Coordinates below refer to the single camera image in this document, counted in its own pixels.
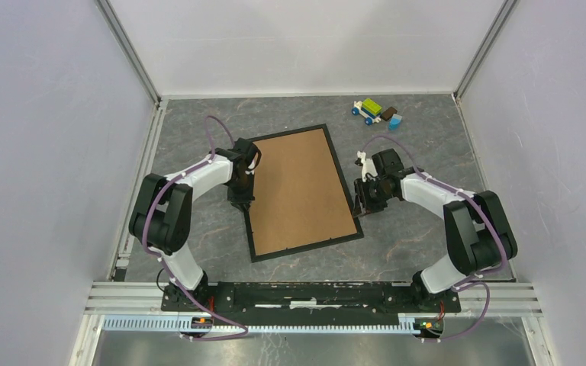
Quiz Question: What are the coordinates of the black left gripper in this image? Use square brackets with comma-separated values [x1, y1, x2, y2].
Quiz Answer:
[227, 171, 255, 212]

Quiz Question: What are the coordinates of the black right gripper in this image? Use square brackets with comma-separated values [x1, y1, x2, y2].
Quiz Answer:
[352, 176, 393, 217]

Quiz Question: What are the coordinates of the black picture frame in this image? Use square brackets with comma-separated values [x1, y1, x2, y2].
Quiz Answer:
[242, 124, 365, 264]

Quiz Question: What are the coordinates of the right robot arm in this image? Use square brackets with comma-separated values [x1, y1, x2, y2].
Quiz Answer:
[352, 149, 517, 311]

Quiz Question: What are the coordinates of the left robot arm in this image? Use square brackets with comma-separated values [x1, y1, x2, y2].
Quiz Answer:
[129, 138, 262, 311]

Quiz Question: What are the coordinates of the blue toy brick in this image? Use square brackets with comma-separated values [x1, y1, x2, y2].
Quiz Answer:
[388, 114, 403, 130]

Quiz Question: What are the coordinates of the brown toy brick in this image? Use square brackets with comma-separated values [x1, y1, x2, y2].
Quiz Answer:
[380, 107, 398, 121]

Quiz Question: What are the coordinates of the toy brick car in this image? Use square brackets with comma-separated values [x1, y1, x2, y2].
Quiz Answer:
[351, 98, 382, 126]

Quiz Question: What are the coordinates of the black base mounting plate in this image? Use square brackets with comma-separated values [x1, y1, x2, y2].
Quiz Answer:
[160, 280, 462, 327]

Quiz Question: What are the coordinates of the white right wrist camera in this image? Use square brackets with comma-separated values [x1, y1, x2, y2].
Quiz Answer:
[355, 151, 378, 181]

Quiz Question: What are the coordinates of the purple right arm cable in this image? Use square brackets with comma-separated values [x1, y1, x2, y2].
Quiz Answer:
[361, 134, 509, 345]

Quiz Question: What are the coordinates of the aluminium rail frame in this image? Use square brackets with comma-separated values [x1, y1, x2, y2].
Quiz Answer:
[69, 1, 556, 365]

